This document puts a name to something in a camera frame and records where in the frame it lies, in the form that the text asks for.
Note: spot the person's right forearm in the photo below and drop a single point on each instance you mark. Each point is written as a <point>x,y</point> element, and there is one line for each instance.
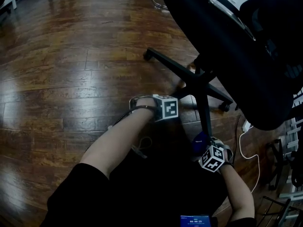
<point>239,190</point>

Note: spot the white power adaptor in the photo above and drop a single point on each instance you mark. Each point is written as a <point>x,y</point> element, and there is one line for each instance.
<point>246,126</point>

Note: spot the blue cloth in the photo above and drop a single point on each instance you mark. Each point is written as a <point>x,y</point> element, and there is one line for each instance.
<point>200,143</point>

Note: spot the phone with blue screen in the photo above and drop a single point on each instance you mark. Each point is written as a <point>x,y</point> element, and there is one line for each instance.
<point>195,221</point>

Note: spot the black metal stand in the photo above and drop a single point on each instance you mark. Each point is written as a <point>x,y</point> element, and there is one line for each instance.
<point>279,159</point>

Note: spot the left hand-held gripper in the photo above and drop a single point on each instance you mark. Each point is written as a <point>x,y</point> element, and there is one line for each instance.
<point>169,109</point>

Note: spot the grey metal rack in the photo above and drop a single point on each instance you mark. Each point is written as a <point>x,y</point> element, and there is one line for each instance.
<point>293,136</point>

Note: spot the silver-edged flat device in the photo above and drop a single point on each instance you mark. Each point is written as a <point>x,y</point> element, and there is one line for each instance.
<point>227,12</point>

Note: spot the black office chair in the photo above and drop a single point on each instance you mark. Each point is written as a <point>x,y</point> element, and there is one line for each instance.
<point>198,84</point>

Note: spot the person's left forearm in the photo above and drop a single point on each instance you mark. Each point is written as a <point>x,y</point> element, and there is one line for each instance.
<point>118,143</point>

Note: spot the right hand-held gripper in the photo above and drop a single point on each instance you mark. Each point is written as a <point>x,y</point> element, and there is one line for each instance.
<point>213,158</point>

